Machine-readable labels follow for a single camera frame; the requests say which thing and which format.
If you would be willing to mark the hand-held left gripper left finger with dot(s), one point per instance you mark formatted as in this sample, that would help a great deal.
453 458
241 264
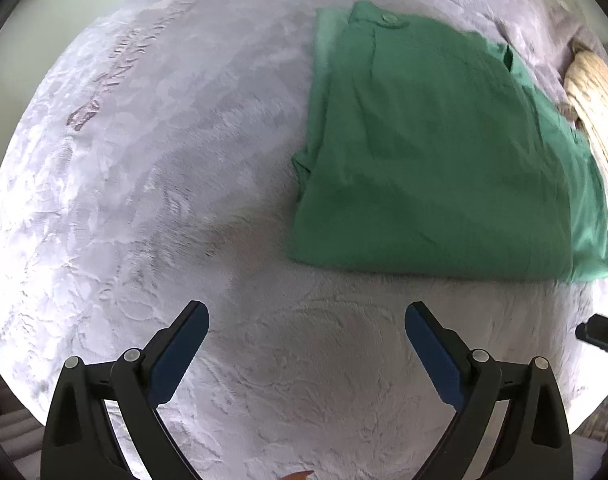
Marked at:
176 355

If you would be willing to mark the green work jacket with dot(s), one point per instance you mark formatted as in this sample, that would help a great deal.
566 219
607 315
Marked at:
433 170

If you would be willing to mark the lavender plush blanket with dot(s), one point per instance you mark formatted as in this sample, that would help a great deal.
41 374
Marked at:
184 160

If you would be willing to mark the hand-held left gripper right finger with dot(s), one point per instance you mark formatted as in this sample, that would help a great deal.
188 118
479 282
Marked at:
433 355

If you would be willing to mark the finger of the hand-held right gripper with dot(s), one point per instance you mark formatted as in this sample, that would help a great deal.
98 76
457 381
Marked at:
601 335

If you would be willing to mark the cream striped quilt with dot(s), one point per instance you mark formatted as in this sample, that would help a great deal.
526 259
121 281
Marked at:
601 105

